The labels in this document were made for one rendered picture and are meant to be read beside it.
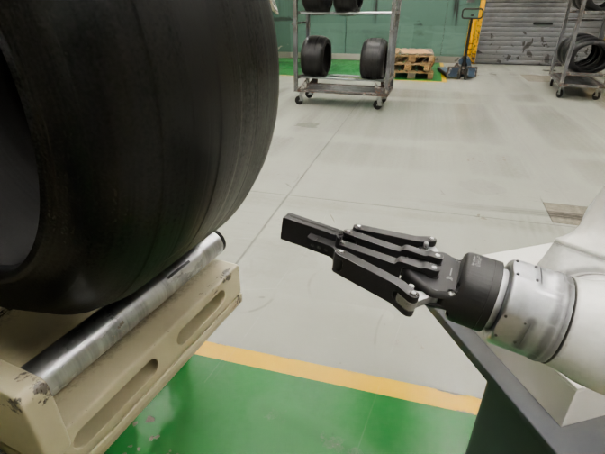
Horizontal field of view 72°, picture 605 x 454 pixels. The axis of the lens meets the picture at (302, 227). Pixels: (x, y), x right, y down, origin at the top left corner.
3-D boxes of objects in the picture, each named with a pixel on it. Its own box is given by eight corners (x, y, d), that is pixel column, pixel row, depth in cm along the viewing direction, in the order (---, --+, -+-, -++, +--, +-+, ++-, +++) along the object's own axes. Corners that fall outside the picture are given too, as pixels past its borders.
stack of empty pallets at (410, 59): (433, 79, 790) (437, 54, 769) (385, 77, 811) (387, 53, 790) (433, 70, 898) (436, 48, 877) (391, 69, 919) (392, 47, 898)
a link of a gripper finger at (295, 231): (337, 255, 48) (334, 258, 48) (283, 235, 50) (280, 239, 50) (341, 232, 47) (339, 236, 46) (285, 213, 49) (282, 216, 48)
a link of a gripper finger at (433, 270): (429, 294, 45) (428, 302, 44) (332, 260, 48) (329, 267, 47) (440, 265, 43) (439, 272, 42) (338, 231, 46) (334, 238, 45)
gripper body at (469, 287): (507, 248, 44) (420, 221, 47) (507, 292, 37) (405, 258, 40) (483, 301, 48) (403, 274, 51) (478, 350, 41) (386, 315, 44)
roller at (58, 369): (26, 418, 44) (40, 409, 41) (-4, 385, 43) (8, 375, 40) (216, 255, 72) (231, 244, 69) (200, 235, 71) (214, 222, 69)
